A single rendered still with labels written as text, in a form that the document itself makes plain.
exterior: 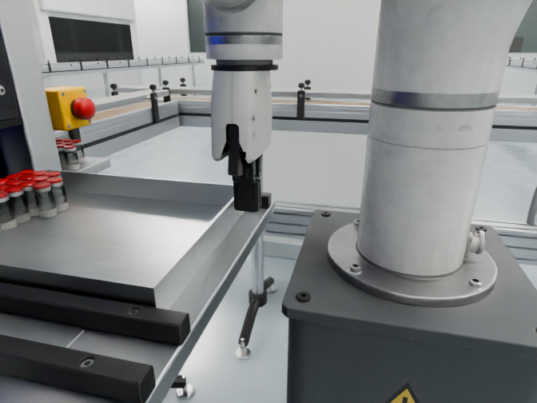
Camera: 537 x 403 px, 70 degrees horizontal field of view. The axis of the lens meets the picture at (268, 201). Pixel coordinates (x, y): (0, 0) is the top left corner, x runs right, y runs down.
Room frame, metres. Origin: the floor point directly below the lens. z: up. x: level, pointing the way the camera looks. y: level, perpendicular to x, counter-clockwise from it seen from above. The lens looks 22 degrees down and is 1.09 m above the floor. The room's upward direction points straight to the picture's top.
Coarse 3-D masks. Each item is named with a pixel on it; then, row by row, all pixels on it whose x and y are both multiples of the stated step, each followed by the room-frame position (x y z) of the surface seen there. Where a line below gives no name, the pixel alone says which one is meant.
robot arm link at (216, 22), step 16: (256, 0) 0.41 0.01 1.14; (272, 0) 0.42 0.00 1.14; (208, 16) 0.43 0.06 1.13; (224, 16) 0.41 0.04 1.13; (240, 16) 0.41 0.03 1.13; (256, 16) 0.41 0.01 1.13; (272, 16) 0.42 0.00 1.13; (208, 32) 0.43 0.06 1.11; (224, 32) 0.41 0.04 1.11; (240, 32) 0.41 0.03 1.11; (256, 32) 0.41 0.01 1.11; (272, 32) 0.42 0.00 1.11
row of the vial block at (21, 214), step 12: (36, 180) 0.50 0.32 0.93; (0, 192) 0.45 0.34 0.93; (12, 192) 0.46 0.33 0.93; (24, 192) 0.48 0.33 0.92; (0, 204) 0.44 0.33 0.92; (12, 204) 0.46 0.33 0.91; (24, 204) 0.46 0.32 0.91; (36, 204) 0.48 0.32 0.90; (0, 216) 0.43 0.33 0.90; (12, 216) 0.44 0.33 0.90; (24, 216) 0.46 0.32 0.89; (0, 228) 0.43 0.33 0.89; (12, 228) 0.44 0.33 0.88
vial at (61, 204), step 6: (48, 180) 0.50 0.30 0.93; (54, 180) 0.50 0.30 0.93; (60, 180) 0.50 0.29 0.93; (54, 186) 0.50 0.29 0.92; (60, 186) 0.50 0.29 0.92; (54, 192) 0.49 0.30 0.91; (60, 192) 0.50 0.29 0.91; (54, 198) 0.49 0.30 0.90; (60, 198) 0.50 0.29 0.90; (66, 198) 0.51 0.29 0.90; (60, 204) 0.50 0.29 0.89; (66, 204) 0.50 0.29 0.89; (60, 210) 0.49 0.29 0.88
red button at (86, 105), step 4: (76, 100) 0.70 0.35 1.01; (80, 100) 0.70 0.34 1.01; (84, 100) 0.70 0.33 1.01; (88, 100) 0.71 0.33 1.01; (76, 104) 0.70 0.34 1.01; (80, 104) 0.70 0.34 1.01; (84, 104) 0.70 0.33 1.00; (88, 104) 0.71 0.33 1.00; (92, 104) 0.72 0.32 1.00; (76, 108) 0.69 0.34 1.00; (80, 108) 0.69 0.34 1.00; (84, 108) 0.70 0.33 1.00; (88, 108) 0.70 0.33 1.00; (92, 108) 0.71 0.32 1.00; (76, 112) 0.70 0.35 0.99; (80, 112) 0.69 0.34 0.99; (84, 112) 0.70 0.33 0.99; (88, 112) 0.70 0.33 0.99; (92, 112) 0.71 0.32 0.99; (76, 116) 0.70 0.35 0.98; (80, 116) 0.70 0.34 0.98; (84, 116) 0.70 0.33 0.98; (88, 116) 0.70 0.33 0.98; (92, 116) 0.71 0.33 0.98
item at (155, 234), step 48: (96, 192) 0.57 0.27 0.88; (144, 192) 0.55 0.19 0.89; (192, 192) 0.53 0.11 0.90; (0, 240) 0.41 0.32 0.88; (48, 240) 0.41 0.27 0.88; (96, 240) 0.41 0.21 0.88; (144, 240) 0.41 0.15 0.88; (192, 240) 0.41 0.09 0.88; (48, 288) 0.29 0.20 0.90; (96, 288) 0.28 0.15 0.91; (144, 288) 0.26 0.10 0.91
